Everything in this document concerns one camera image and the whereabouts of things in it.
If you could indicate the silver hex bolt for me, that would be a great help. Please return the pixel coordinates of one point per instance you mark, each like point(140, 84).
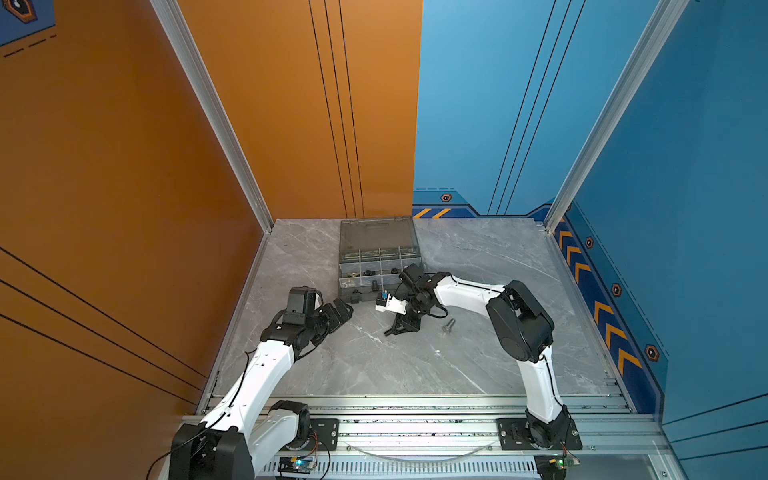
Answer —
point(447, 328)

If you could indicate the circuit board right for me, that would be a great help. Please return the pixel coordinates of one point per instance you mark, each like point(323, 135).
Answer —
point(555, 468)

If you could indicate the aluminium front rail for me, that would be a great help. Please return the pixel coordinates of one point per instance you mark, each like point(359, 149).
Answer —
point(419, 436)

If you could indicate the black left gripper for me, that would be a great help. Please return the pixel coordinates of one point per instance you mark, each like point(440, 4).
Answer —
point(334, 320)

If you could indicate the aluminium corner post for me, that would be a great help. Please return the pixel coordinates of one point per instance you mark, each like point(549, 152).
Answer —
point(653, 38)
point(178, 33)

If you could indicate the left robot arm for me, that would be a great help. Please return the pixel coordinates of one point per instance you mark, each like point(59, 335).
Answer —
point(231, 442)

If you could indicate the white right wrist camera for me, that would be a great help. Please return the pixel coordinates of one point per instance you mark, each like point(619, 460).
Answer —
point(387, 302)

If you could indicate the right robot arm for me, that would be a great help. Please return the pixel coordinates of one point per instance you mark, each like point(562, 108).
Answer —
point(522, 326)

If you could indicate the grey plastic organizer box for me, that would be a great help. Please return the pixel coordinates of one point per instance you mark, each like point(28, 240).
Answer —
point(372, 254)

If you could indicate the aluminium right corner post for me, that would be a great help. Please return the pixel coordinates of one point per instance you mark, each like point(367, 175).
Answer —
point(653, 38)

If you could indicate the green circuit board left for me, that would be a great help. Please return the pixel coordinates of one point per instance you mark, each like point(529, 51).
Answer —
point(296, 466)

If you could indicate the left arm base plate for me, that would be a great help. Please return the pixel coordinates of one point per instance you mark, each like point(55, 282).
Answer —
point(324, 429)

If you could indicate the aluminium left corner post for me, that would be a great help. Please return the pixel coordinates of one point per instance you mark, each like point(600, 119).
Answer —
point(178, 33)

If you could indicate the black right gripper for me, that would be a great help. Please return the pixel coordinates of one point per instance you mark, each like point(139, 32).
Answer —
point(406, 326)

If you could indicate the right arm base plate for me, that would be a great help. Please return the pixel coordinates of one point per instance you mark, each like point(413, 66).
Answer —
point(519, 434)

